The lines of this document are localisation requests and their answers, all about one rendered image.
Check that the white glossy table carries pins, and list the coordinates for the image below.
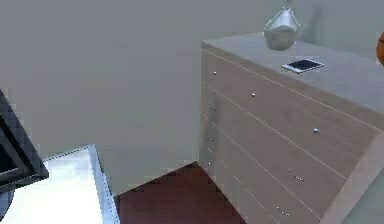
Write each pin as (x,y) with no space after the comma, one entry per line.
(63,190)

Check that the orange ball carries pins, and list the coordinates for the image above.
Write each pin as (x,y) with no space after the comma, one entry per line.
(381,48)

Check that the white black screen phone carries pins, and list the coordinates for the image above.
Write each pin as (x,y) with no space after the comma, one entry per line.
(302,65)

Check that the light wood chest of drawers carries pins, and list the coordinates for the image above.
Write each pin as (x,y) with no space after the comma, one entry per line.
(286,133)

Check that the silver glass vase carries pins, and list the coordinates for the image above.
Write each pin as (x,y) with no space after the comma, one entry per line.
(282,31)

